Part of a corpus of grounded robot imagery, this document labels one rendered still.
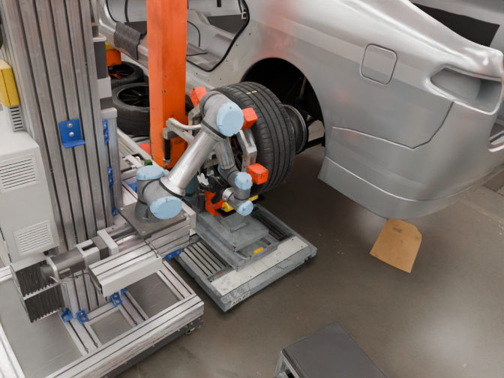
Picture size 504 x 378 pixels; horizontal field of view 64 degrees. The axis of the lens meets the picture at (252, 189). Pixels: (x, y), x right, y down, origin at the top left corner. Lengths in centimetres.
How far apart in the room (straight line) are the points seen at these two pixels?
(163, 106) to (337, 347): 161
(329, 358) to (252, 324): 62
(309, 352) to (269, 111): 120
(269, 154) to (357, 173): 47
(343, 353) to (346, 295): 77
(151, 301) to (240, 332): 54
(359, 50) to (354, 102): 24
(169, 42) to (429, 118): 139
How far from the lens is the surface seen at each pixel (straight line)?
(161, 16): 233
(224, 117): 150
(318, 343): 206
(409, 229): 349
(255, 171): 207
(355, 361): 207
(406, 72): 193
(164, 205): 159
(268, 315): 254
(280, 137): 216
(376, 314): 275
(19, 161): 158
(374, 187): 215
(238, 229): 270
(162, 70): 240
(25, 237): 176
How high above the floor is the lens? 198
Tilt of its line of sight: 35 degrees down
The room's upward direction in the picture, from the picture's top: 8 degrees clockwise
